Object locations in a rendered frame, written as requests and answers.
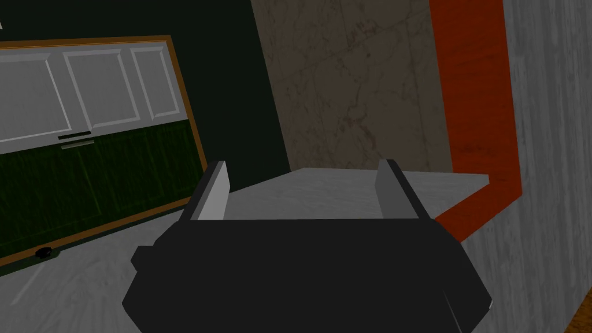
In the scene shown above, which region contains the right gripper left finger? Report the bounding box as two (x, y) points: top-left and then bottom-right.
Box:
(180, 160), (231, 221)

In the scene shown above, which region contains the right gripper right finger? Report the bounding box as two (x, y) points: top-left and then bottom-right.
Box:
(374, 158), (432, 220)

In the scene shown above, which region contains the white and green panelled door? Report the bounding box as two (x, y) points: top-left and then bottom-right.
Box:
(0, 40), (205, 262)

